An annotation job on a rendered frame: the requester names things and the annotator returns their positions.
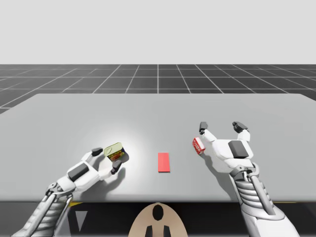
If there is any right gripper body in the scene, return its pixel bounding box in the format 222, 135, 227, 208
211, 138, 255, 173

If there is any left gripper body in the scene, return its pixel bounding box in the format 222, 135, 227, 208
55, 160, 101, 194

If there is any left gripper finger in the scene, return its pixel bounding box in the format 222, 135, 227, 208
97, 160, 122, 182
79, 147, 104, 164

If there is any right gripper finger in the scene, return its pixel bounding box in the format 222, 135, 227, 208
232, 121, 252, 143
199, 121, 218, 143

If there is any red and white carton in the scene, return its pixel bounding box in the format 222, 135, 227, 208
192, 137, 206, 155

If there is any green and blue rectangular can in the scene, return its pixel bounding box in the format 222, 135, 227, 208
103, 142, 130, 163

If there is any pink pad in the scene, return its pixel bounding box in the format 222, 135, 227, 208
158, 152, 171, 173

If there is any tan robot part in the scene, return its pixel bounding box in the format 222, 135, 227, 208
127, 202, 189, 237

